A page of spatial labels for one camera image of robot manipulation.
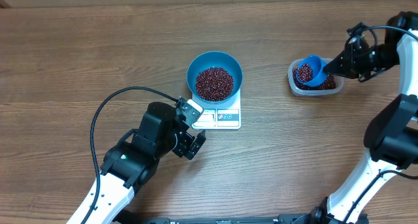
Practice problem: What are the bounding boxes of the red beans in bowl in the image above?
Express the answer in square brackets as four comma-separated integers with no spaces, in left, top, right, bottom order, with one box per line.
[195,67,234,102]

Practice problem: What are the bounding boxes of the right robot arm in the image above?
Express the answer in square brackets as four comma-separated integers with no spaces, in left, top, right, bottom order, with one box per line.
[296,11,417,223]

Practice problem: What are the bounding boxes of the blue plastic measuring scoop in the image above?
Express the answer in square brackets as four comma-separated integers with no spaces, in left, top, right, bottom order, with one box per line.
[296,55,328,88]

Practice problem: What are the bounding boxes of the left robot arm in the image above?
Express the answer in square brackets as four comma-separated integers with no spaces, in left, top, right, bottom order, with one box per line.
[69,98,206,223]

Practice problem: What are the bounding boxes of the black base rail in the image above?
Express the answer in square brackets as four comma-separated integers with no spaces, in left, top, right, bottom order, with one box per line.
[114,210,370,224]

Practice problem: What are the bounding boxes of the red adzuki beans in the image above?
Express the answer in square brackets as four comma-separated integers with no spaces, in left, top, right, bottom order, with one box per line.
[292,63,336,90]

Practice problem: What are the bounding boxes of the white digital kitchen scale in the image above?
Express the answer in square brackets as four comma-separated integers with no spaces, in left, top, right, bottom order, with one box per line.
[192,90,242,130]

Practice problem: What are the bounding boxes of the teal round bowl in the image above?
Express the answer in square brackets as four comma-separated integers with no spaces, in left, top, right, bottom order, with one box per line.
[186,51,244,103]

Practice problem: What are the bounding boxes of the clear plastic food container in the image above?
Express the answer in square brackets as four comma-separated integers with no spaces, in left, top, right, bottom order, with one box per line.
[288,59,344,97]

